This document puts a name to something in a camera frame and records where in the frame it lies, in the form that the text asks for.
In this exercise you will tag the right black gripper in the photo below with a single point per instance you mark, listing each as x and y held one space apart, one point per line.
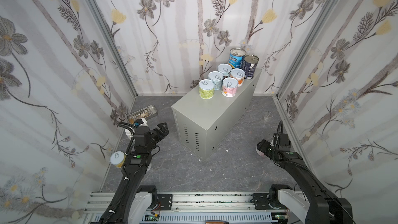
264 147

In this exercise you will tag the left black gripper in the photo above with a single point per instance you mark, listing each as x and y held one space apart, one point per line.
158 131

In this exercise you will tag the green can white lid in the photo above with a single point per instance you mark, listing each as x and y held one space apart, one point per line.
206 89

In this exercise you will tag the orange can white lid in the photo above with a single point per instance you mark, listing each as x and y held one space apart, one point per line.
238 74

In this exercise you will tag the light teal can white lid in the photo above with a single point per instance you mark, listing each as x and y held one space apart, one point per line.
216 77

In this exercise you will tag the dark navy food can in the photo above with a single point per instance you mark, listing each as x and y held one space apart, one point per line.
249 65

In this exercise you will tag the blue soup can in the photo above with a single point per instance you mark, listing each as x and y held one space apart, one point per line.
236 57

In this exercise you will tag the pale pink can white lid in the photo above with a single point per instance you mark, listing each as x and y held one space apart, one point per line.
259 152

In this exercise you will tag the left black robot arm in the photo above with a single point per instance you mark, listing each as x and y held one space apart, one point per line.
131 200

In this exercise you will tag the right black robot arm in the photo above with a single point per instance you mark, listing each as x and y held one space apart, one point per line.
318 205

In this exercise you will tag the metal tray with contents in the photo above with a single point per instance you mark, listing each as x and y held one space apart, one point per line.
147 113

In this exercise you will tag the white plastic bottle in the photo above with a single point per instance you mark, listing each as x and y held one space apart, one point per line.
129 134

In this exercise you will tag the grey metal cabinet box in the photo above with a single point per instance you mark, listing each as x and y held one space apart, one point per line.
203 124

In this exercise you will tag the yellow can white lid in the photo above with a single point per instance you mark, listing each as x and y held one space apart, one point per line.
117 159

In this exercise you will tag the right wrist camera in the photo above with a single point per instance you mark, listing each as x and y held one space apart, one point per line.
281 139

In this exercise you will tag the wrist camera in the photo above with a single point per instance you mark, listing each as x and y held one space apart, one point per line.
140 122
281 139

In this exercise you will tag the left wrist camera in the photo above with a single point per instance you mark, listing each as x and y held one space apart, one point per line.
140 122

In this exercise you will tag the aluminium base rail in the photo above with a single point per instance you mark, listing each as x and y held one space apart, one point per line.
217 208

